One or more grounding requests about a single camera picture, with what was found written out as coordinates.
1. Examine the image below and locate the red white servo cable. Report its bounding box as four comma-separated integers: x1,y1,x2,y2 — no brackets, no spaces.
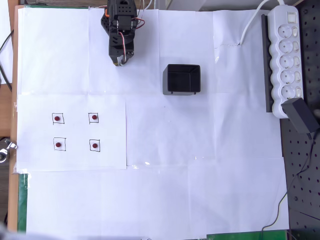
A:
119,30,128,62

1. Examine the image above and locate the metal clamp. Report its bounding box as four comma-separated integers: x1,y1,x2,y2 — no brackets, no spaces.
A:
0,138,19,164

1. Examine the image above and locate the black open box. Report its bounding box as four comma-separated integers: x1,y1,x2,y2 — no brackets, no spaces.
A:
162,63,202,96

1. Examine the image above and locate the green cutting mat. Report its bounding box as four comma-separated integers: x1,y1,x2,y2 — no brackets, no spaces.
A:
16,3,288,240

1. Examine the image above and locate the black pegboard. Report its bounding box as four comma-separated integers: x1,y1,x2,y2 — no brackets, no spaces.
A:
279,0,320,232

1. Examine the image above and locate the white paper table cover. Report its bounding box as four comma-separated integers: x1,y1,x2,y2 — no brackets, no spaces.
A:
15,6,291,236

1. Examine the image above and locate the white power cable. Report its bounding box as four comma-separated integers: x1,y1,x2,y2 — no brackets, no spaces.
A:
239,0,286,46

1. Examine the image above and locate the white power strip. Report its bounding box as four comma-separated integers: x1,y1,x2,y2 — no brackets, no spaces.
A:
269,4,305,120

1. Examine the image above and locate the thin black adapter cable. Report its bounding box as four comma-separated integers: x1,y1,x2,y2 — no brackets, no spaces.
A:
260,134,316,240

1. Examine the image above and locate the black power adapter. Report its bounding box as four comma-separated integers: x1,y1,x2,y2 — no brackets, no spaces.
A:
280,97,320,136

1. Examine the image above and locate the paper sheet with drawn squares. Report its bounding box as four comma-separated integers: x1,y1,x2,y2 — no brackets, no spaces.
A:
15,93,128,173

